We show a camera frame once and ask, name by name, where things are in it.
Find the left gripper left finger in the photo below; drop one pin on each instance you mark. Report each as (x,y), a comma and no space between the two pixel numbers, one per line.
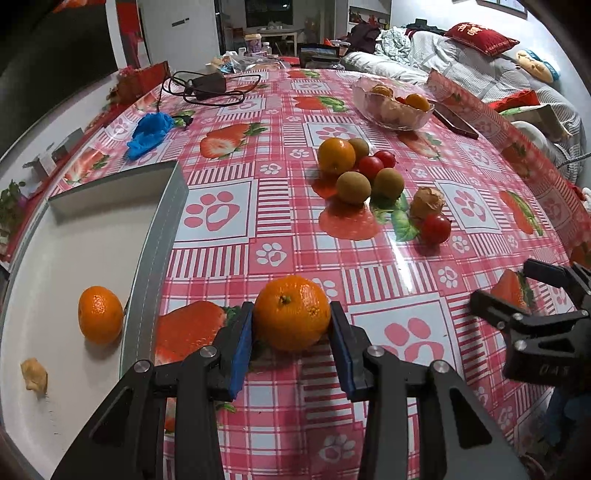
(124,437)

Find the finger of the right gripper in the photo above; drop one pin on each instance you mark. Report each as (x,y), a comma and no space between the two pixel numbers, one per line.
(500,314)
(573,279)

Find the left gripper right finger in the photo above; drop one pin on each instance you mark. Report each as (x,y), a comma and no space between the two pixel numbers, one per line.
(458,438)

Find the red cherry tomato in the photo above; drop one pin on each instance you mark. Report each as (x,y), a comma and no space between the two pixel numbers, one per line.
(435,229)
(387,158)
(370,166)

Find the brown kiwi fruit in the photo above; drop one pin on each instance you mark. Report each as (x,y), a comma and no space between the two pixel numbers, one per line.
(361,147)
(389,183)
(353,188)

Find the orange mandarin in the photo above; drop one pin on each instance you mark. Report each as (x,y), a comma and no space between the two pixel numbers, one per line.
(336,156)
(100,315)
(291,314)

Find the white tray box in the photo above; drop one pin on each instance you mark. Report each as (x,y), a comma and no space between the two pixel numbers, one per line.
(116,232)

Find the grey sofa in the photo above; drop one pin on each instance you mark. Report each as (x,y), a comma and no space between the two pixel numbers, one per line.
(411,58)

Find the red strawberry tablecloth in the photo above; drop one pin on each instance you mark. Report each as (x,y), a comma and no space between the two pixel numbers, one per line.
(257,209)

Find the black smartphone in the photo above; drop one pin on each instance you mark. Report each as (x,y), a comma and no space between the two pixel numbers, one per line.
(454,122)

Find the yellow blue plush pillow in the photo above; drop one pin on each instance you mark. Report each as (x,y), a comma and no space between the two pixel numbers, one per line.
(538,68)

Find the glass fruit bowl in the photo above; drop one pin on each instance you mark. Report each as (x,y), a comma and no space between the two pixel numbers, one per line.
(392,106)

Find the red embroidered cushion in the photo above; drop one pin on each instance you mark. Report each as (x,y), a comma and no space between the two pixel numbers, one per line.
(487,41)

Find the green potted plant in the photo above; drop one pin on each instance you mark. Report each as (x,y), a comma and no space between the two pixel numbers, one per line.
(12,208)

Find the blue crumpled glove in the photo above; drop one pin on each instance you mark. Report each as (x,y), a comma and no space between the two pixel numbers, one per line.
(150,132)

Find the red gift boxes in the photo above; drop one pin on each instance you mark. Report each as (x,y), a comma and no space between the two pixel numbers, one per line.
(133,84)

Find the black television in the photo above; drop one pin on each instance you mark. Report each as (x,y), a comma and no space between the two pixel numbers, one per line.
(50,50)

